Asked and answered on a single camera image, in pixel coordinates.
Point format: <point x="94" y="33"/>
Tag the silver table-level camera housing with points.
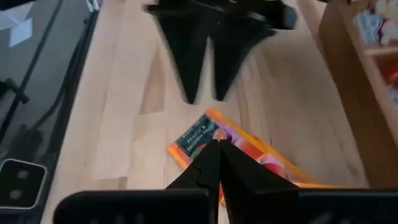
<point x="20" y="183"/>

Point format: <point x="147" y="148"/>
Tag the wooden compartment tea box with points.
<point x="357" y="93"/>

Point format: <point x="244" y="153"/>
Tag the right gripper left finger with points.
<point x="199" y="174"/>

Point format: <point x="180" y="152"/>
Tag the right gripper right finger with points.
<point x="248" y="180"/>

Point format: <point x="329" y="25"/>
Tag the red green snack packet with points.
<point x="242" y="140"/>

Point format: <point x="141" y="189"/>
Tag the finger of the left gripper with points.
<point x="230" y="62"/>
<point x="189" y="56"/>

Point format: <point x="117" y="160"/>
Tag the red tea packet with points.
<point x="392" y="82"/>

